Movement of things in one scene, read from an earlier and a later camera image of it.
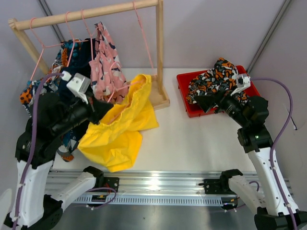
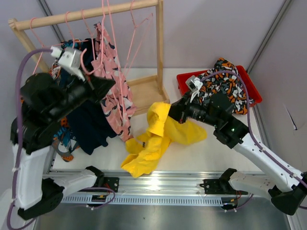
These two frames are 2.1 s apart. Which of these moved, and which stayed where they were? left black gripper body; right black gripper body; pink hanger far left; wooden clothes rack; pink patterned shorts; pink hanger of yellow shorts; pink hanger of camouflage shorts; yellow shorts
Moved: pink hanger of camouflage shorts; right black gripper body; pink hanger of yellow shorts; left black gripper body; yellow shorts
Stayed: wooden clothes rack; pink patterned shorts; pink hanger far left
